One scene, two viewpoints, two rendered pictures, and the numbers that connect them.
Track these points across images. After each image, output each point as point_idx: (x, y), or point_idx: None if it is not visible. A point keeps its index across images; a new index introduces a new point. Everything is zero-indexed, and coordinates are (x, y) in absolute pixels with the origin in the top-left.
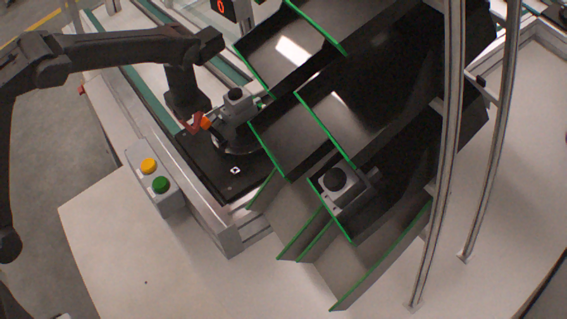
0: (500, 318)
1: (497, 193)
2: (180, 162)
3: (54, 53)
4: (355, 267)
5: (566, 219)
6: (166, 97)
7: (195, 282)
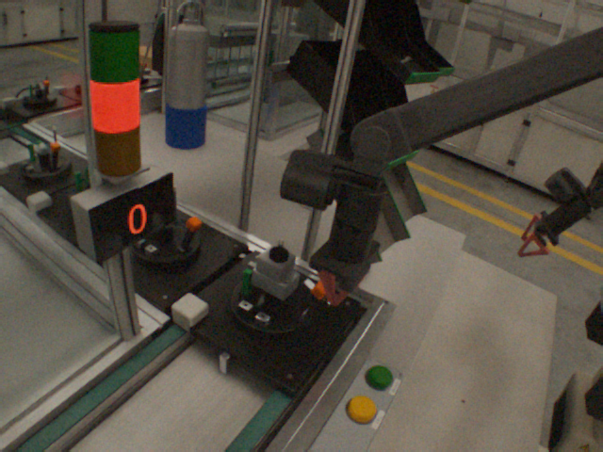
0: None
1: None
2: (334, 369)
3: None
4: (395, 197)
5: (261, 157)
6: (357, 272)
7: (424, 356)
